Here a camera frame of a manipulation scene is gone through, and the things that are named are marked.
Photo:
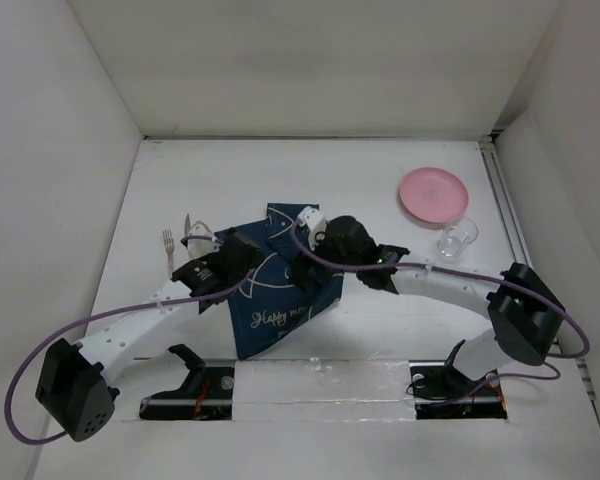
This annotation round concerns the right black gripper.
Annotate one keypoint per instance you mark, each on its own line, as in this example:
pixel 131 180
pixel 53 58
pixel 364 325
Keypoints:
pixel 301 269

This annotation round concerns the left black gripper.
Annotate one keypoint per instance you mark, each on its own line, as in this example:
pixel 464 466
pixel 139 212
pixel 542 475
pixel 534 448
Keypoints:
pixel 252 265

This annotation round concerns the pink handled knife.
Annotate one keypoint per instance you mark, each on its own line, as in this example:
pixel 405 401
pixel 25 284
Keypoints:
pixel 196 228

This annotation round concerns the pink handled fork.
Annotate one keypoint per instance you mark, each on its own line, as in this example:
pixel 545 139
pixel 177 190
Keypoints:
pixel 169 246

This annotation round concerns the navy blue placemat cloth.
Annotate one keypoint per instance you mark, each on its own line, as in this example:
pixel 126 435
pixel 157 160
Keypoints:
pixel 269 306

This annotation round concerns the pink plastic plate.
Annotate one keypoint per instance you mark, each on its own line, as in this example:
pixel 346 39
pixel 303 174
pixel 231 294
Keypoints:
pixel 433 195

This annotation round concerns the clear drinking glass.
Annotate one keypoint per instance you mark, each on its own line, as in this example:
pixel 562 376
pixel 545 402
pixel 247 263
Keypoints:
pixel 456 237

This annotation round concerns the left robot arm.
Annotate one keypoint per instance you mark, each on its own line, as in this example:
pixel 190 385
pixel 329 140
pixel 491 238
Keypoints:
pixel 77 380

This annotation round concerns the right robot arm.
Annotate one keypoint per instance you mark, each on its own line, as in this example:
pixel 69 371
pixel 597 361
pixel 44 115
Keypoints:
pixel 523 314

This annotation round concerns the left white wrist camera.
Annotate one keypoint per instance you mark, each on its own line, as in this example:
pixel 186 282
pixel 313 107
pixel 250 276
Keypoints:
pixel 200 246

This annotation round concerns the aluminium rail right side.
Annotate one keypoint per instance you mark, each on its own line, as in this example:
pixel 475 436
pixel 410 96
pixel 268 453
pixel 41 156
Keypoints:
pixel 504 202

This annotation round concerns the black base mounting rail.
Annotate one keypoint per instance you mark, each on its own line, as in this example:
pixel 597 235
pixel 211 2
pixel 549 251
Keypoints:
pixel 206 394

